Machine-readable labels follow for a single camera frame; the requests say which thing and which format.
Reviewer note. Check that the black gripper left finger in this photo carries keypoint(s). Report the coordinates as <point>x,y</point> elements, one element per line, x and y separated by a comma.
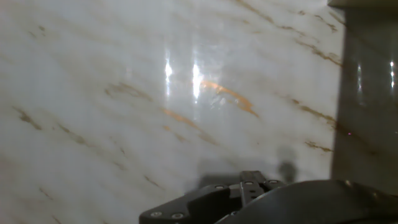
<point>202,202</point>

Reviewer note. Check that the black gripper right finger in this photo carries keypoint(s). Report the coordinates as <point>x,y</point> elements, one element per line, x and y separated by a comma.
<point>273,183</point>

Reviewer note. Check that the cream wooden shelf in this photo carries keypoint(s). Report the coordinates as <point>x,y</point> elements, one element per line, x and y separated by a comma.
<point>367,109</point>

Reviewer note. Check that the marble pattern board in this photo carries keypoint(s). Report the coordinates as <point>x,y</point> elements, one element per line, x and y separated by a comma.
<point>124,93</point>

